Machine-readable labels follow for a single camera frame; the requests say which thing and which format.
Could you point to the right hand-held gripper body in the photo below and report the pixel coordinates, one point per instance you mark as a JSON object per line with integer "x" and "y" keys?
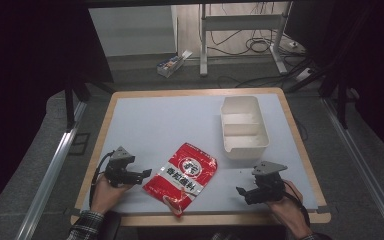
{"x": 269, "y": 186}

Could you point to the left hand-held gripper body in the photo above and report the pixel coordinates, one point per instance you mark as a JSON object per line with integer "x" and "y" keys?
{"x": 118, "y": 166}

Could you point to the person's right hand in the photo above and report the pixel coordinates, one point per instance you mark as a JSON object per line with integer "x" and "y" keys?
{"x": 291, "y": 210}

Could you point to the person's left hand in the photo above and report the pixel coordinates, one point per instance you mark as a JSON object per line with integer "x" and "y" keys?
{"x": 105, "y": 196}

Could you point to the red and white snack bag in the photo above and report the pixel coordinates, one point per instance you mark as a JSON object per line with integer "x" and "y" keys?
{"x": 183, "y": 176}

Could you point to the light grey table mat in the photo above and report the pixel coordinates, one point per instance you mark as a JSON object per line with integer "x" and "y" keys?
{"x": 166, "y": 123}

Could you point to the white plastic bin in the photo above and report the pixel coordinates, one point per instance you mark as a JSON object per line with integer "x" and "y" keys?
{"x": 243, "y": 133}

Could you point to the black metal stand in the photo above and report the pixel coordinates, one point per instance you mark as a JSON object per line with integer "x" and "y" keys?
{"x": 341, "y": 100}
{"x": 71, "y": 100}

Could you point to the small open cardboard box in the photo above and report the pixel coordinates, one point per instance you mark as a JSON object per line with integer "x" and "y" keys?
{"x": 171, "y": 64}

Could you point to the white power strip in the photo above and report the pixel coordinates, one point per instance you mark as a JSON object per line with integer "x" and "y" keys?
{"x": 304, "y": 75}

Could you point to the white board panel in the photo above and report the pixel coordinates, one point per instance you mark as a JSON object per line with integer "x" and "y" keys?
{"x": 133, "y": 30}

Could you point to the aluminium rail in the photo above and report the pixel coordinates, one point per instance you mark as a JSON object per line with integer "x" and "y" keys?
{"x": 363, "y": 166}
{"x": 48, "y": 173}

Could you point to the white metal desk frame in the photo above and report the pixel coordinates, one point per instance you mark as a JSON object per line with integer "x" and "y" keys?
{"x": 243, "y": 21}

